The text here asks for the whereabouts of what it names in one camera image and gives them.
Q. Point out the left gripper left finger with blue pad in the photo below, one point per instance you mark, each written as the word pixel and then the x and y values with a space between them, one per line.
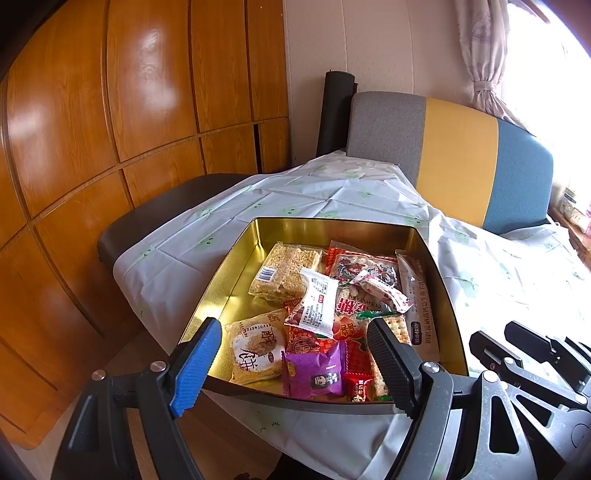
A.
pixel 163 397

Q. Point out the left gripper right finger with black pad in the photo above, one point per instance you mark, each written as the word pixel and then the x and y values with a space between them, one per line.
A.
pixel 424 394

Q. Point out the green edged cracker pack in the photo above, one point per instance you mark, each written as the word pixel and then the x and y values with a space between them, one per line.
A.
pixel 388 344

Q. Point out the small red candy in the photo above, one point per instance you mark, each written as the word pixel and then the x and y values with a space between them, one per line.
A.
pixel 358 387

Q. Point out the long white snack bar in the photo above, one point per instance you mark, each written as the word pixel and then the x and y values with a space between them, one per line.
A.
pixel 419 317

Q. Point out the beige round cookie pack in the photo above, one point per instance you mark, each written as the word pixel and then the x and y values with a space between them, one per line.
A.
pixel 256 346

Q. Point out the pink floral snack packet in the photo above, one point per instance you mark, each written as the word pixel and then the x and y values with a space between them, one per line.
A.
pixel 388 295

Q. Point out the purple cartoon snack packet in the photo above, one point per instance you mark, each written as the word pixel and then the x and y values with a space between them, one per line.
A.
pixel 313 374

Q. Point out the white red text snack packet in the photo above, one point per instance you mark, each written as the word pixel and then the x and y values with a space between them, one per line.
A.
pixel 316 310

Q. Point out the red orange snack bag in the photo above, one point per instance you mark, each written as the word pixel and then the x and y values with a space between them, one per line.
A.
pixel 343 263

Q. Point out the gold and maroon gift box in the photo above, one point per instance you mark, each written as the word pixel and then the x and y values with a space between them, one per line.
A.
pixel 227 299

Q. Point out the yellow rice crisp pack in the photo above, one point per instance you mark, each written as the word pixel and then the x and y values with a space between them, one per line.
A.
pixel 279 278

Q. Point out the white green patterned tablecloth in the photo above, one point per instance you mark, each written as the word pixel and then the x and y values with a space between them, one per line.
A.
pixel 530 274

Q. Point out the dark round stool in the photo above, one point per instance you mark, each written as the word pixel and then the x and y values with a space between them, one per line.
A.
pixel 132 227

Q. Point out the wooden side shelf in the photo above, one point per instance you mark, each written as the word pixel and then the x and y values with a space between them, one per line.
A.
pixel 567 212

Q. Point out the black rolled mat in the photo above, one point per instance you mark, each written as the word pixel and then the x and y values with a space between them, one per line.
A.
pixel 337 98

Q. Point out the floral curtain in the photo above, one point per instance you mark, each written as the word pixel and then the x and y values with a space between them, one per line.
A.
pixel 483 28

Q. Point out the wooden wall cabinet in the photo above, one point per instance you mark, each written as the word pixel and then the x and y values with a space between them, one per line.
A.
pixel 108 105

